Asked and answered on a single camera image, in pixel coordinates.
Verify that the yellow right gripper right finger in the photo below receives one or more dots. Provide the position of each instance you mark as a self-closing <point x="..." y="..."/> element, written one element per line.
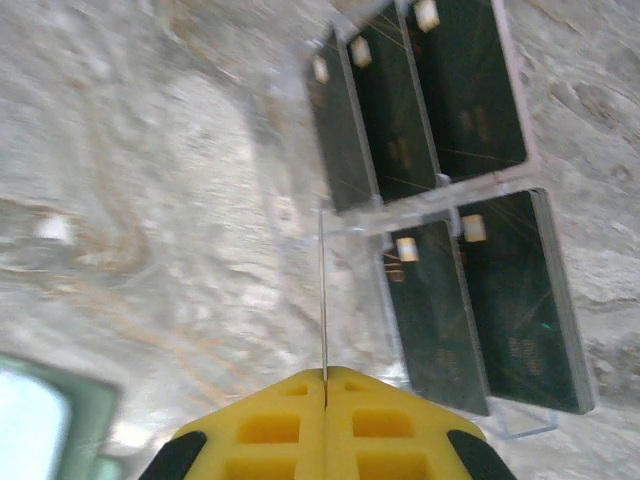
<point x="390" y="430"/>

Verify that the mint green card holder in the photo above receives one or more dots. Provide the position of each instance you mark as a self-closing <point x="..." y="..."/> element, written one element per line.
<point x="30" y="425"/>

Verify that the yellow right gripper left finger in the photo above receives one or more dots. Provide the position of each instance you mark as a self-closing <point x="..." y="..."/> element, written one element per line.
<point x="270" y="430"/>

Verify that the black credit card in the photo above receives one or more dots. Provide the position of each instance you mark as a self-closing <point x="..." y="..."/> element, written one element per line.
<point x="435" y="320"/>
<point x="520" y="300"/>
<point x="465" y="90"/>
<point x="395" y="115"/>
<point x="323" y="300"/>
<point x="340" y="135"/>

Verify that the black battery tray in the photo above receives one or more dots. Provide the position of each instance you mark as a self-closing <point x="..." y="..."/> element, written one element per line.
<point x="410" y="212"/>

